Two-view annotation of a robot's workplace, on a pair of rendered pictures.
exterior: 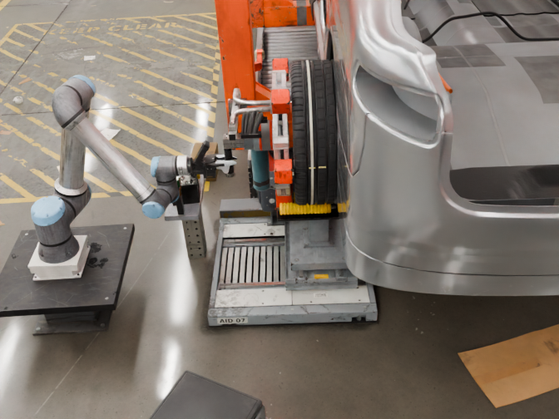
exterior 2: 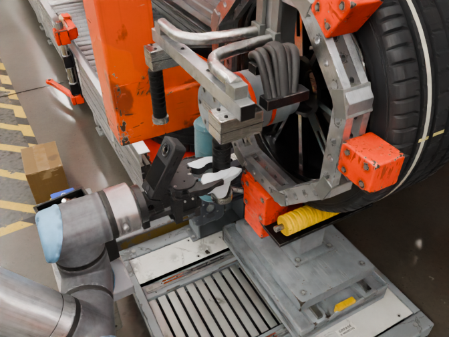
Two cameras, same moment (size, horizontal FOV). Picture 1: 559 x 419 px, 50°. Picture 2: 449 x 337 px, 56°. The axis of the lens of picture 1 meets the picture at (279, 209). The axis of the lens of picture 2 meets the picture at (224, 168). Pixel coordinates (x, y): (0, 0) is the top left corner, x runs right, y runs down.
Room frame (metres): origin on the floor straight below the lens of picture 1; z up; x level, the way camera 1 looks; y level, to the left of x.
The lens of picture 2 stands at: (1.71, 0.53, 1.34)
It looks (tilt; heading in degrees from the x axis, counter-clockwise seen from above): 38 degrees down; 330
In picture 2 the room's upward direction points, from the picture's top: straight up
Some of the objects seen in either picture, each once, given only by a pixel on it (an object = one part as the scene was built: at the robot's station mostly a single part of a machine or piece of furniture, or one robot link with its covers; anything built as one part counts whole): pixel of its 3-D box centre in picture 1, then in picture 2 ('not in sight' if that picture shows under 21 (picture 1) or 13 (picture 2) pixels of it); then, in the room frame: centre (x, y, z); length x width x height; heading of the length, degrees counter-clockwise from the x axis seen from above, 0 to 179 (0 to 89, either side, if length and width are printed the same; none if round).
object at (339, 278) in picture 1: (319, 251); (298, 259); (2.43, -0.20, 0.13); 0.50 x 0.36 x 0.10; 178
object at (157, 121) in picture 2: not in sight; (158, 94); (2.61, 0.20, 0.83); 0.04 x 0.04 x 0.16
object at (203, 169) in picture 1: (203, 165); (166, 196); (2.27, 0.33, 0.80); 0.12 x 0.08 x 0.09; 89
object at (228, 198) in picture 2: (229, 160); (221, 168); (2.27, 0.21, 0.83); 0.04 x 0.04 x 0.16
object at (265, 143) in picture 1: (265, 135); (248, 99); (2.43, 0.04, 0.85); 0.21 x 0.14 x 0.14; 88
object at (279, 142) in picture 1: (281, 135); (274, 93); (2.43, -0.03, 0.85); 0.54 x 0.07 x 0.54; 178
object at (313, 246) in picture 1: (318, 223); (305, 222); (2.43, -0.20, 0.32); 0.40 x 0.30 x 0.28; 178
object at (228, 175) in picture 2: (225, 167); (222, 185); (2.24, 0.23, 0.81); 0.09 x 0.03 x 0.06; 81
